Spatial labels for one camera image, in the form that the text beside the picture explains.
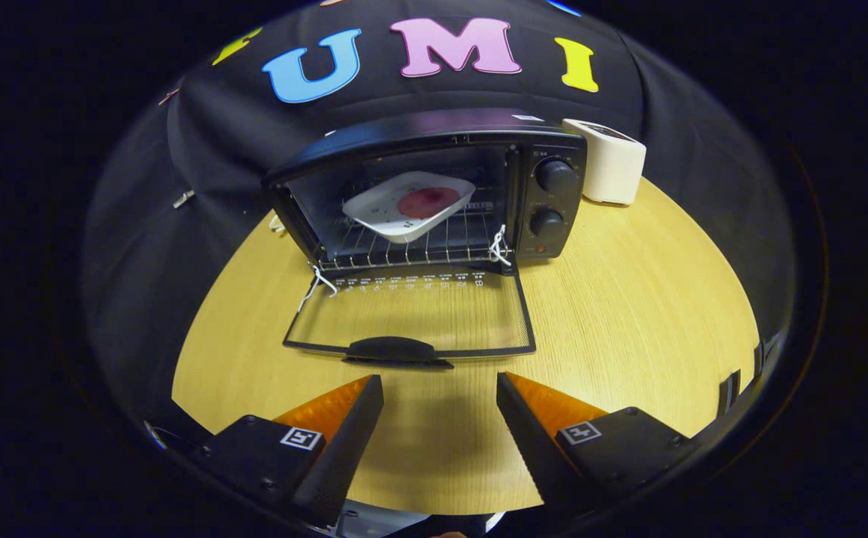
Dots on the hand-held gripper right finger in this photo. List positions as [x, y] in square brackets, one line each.
[531, 444]

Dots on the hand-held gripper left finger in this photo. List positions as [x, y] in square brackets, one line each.
[340, 448]

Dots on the black toaster oven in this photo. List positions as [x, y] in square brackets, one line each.
[553, 213]

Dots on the white square food tray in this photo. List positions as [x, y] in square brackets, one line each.
[381, 213]

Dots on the pink round meat slice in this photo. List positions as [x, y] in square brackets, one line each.
[428, 202]

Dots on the metal oven rack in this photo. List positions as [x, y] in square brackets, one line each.
[448, 243]

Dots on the white bread toaster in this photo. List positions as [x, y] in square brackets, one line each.
[613, 168]

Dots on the black table clamp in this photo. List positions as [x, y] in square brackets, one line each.
[727, 392]
[766, 353]

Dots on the silver metal clip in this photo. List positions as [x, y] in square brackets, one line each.
[184, 199]

